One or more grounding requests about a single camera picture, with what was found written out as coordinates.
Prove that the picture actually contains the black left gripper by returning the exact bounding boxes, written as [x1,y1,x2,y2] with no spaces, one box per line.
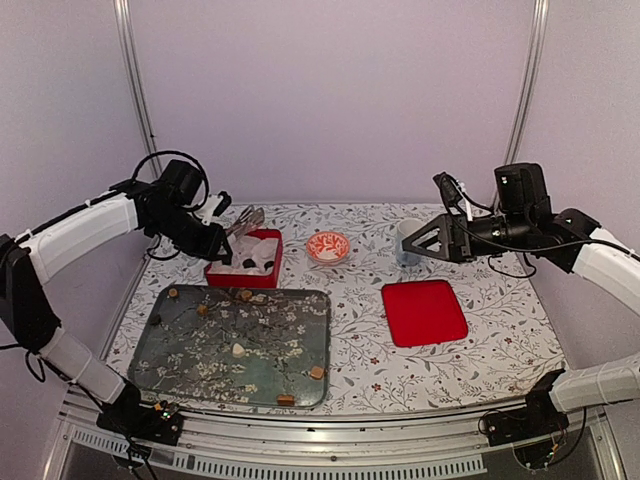
[151,205,233,261]

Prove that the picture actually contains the red patterned small bowl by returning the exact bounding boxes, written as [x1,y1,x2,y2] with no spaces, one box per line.
[306,231,351,265]

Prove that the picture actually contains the caramel log chocolate bottom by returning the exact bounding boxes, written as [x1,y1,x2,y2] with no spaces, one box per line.
[277,394,295,406]

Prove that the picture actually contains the aluminium post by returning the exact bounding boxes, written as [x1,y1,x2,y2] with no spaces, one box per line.
[503,0,550,165]
[113,0,157,154]

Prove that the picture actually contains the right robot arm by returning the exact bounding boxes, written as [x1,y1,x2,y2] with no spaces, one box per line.
[403,163,639,436]

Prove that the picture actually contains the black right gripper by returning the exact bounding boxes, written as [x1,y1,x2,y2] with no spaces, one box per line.
[402,210,533,264]

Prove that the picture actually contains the blue floral glass tray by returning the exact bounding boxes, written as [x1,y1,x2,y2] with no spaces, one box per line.
[127,284,332,409]

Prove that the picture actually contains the white paper cups liner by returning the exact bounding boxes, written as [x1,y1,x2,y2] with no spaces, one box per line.
[207,236,279,276]

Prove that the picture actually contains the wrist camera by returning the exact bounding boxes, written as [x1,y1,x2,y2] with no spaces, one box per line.
[198,191,232,222]
[433,172,464,211]

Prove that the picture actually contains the red chocolate box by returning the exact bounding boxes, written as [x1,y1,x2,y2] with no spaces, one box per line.
[204,229,283,289]

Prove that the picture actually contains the white teardrop chocolate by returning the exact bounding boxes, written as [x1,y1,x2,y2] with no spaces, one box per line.
[232,343,246,358]

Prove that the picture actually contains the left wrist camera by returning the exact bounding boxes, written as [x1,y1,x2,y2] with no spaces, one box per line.
[198,191,232,222]

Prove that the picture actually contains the aluminium front rail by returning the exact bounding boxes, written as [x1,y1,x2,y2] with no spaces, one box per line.
[43,391,629,479]

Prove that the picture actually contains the silver tongs white handle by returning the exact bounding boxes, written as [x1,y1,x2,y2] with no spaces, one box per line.
[226,205,265,239]

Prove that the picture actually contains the caramel square chocolate right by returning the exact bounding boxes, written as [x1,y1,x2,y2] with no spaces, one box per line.
[309,366,325,380]

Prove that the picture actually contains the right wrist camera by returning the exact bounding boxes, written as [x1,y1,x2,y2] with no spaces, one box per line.
[433,172,464,211]

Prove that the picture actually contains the left aluminium post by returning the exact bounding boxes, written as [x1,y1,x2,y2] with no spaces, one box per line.
[113,0,157,154]

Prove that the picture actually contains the light blue mug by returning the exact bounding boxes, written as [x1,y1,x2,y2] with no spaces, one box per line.
[394,217,426,268]

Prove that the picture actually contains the right aluminium post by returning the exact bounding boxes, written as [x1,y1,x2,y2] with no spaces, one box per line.
[503,0,550,165]

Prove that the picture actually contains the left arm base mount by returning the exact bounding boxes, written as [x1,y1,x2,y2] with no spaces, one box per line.
[96,397,184,446]

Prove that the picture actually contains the red box lid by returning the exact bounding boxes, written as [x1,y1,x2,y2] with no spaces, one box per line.
[381,280,468,348]

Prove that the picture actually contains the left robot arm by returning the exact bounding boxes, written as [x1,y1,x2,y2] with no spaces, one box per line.
[1,150,231,434]

